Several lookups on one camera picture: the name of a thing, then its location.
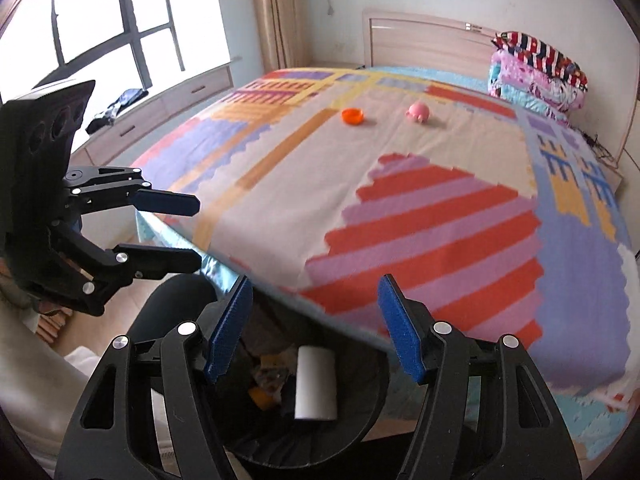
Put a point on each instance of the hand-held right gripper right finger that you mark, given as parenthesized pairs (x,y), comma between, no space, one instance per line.
(400,332)

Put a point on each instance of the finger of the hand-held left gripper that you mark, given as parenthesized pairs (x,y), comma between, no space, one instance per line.
(160,262)
(170,202)

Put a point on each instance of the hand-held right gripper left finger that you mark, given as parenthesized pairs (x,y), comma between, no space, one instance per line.
(227,332)

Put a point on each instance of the black lined trash bin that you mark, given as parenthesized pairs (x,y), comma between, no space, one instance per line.
(360,410)

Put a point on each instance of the white paper roll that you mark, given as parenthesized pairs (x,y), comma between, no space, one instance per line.
(315,385)

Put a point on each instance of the orange yellow scrap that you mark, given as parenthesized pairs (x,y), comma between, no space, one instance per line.
(261,396)

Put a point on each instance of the light wooden window bench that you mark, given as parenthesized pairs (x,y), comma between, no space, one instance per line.
(165,105)

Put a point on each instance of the dark cloth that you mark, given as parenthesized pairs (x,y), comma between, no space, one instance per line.
(117,110)

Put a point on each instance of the colourful patterned bed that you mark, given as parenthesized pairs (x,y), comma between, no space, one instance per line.
(300,175)

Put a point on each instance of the person's white clothing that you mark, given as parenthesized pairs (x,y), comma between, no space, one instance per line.
(30,385)

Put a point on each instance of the orange bottle cap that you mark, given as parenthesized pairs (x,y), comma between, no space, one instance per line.
(353,116)

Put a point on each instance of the beige curtain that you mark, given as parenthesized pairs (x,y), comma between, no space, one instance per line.
(280,10)

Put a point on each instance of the pink toy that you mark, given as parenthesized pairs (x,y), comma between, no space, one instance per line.
(419,111)

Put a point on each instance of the light wooden nightstand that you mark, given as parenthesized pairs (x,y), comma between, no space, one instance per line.
(612,175)

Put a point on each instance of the pink patterned folded quilt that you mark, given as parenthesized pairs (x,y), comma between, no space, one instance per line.
(520,85)

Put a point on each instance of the light wooden headboard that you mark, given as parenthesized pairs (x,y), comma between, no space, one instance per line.
(425,35)

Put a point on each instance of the striped folded quilt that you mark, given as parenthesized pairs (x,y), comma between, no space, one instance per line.
(545,57)

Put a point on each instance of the window with dark frame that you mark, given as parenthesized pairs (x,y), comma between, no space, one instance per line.
(100,5)

